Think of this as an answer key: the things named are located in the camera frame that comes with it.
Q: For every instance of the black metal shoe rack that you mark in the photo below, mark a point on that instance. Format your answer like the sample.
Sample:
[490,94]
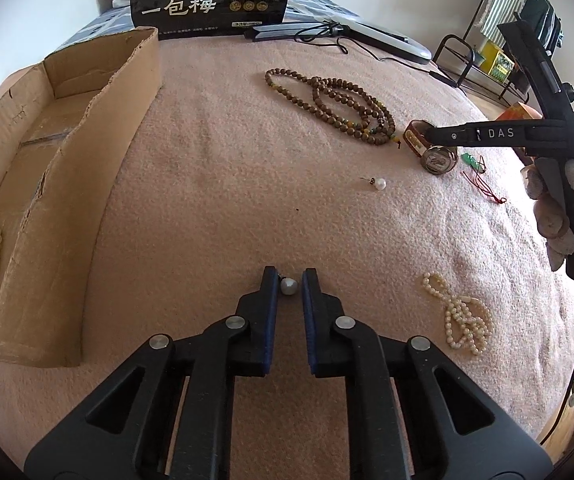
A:
[454,37]

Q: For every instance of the cardboard box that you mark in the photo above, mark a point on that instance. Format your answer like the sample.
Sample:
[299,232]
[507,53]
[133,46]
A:
[117,125]

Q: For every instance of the yellow box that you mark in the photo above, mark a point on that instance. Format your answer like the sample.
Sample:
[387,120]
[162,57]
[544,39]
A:
[497,62]

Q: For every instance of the grey pearl earring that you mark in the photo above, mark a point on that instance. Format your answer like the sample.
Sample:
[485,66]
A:
[289,286]

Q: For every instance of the orange box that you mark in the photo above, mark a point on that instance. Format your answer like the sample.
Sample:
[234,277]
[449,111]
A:
[519,111]

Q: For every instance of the blue checkered bed sheet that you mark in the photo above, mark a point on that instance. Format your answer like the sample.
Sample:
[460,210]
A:
[112,22]

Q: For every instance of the pink blanket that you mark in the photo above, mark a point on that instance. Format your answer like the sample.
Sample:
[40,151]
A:
[217,185]

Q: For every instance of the person's right hand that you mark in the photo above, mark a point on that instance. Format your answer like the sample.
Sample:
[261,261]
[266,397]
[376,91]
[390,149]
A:
[549,220]

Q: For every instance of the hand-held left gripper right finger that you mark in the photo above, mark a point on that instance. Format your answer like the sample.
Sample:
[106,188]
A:
[310,332]

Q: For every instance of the dark hanging clothes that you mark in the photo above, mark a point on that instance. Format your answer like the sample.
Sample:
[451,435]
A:
[542,20]

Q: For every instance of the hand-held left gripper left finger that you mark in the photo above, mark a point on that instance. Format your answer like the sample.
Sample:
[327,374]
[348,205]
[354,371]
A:
[272,340]

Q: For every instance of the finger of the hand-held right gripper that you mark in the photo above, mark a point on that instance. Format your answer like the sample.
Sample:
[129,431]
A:
[532,55]
[492,135]

